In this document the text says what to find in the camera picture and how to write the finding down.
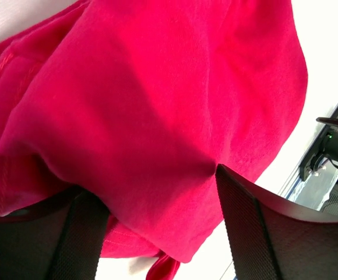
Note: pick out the aluminium front rail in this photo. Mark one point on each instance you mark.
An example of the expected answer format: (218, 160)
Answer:
(314, 182)

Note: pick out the magenta t shirt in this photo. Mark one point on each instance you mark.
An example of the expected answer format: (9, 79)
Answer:
(137, 102)

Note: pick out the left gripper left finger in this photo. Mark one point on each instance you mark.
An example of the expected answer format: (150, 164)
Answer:
(60, 237)

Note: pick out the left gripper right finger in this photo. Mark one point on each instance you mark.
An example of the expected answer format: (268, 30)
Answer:
(273, 238)

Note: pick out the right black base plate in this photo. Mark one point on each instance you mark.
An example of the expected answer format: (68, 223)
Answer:
(314, 157)

